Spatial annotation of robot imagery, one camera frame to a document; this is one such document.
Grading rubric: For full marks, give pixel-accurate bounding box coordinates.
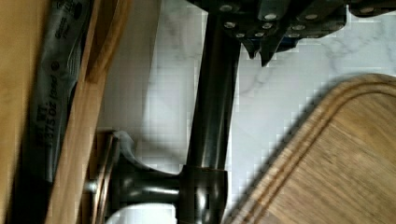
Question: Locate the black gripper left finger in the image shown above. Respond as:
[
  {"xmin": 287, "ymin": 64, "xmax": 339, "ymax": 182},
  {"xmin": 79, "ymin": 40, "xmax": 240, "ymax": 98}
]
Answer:
[{"xmin": 220, "ymin": 14, "xmax": 262, "ymax": 59}]

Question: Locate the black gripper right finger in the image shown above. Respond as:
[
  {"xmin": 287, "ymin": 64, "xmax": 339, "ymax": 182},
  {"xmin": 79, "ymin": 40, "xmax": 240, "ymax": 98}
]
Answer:
[{"xmin": 260, "ymin": 29, "xmax": 291, "ymax": 67}]

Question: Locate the wooden drawer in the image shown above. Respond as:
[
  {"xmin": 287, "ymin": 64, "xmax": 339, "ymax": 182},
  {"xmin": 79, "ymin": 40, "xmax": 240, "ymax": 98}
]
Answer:
[{"xmin": 1, "ymin": 0, "xmax": 133, "ymax": 224}]

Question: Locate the wooden cutting board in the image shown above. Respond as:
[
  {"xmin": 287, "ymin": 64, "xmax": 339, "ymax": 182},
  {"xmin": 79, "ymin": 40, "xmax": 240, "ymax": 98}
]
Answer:
[{"xmin": 224, "ymin": 74, "xmax": 396, "ymax": 224}]

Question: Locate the Deep River chips bag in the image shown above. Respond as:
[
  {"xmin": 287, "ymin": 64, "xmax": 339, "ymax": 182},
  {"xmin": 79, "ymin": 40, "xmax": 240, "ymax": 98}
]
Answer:
[{"xmin": 5, "ymin": 0, "xmax": 92, "ymax": 224}]

